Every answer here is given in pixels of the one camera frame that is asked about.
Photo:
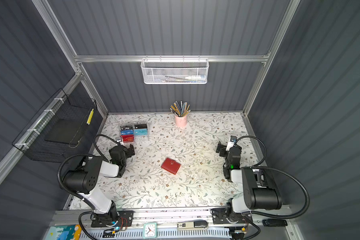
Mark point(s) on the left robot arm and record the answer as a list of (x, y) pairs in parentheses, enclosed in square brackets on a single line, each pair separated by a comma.
[(82, 182)]

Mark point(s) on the red card in organizer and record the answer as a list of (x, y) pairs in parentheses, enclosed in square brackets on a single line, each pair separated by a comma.
[(127, 138)]

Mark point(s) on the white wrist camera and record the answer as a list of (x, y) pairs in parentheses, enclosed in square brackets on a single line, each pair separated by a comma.
[(231, 142), (120, 141)]

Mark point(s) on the black wire side basket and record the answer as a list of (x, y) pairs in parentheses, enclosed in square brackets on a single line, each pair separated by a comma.
[(58, 131)]

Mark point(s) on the clear acrylic card organizer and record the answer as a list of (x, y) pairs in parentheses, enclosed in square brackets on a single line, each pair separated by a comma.
[(131, 127)]

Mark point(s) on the blue card in organizer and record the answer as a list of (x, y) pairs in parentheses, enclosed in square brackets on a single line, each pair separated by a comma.
[(127, 132)]

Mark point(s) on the small teal desk clock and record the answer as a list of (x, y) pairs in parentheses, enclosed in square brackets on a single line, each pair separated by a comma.
[(150, 231)]

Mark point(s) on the teal card in organizer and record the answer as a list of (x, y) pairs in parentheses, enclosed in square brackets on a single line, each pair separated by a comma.
[(141, 132)]

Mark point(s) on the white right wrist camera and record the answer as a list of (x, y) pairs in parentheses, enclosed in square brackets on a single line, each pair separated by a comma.
[(231, 142)]

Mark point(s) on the colourful picture book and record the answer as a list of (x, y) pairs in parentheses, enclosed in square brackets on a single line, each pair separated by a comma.
[(70, 232)]

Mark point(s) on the black remote on rail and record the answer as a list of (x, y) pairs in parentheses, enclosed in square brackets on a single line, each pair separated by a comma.
[(274, 223)]

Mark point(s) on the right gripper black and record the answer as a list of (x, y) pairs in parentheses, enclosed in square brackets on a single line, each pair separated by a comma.
[(224, 148)]

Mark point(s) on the yellow tag on basket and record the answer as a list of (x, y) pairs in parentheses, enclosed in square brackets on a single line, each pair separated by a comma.
[(90, 116)]

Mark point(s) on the silver black usb device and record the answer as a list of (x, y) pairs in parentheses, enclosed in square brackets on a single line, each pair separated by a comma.
[(193, 225)]

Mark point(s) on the red leather card holder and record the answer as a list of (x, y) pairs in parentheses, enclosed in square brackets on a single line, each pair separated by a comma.
[(171, 166)]

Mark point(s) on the black card in organizer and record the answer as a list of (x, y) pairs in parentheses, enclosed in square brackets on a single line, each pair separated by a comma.
[(140, 126)]

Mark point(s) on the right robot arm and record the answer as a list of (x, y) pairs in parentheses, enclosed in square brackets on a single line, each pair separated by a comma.
[(259, 187)]

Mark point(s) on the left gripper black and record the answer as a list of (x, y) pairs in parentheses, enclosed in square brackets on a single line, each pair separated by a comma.
[(128, 150)]

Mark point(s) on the pens in white basket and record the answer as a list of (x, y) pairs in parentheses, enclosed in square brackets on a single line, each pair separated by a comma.
[(187, 79)]

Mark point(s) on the white wire wall basket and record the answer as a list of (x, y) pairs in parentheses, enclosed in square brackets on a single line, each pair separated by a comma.
[(154, 72)]

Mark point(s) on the coloured pencils bundle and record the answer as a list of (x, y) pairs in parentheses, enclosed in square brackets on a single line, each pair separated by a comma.
[(180, 109)]

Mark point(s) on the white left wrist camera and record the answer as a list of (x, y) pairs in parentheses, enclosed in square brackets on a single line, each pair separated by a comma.
[(120, 141)]

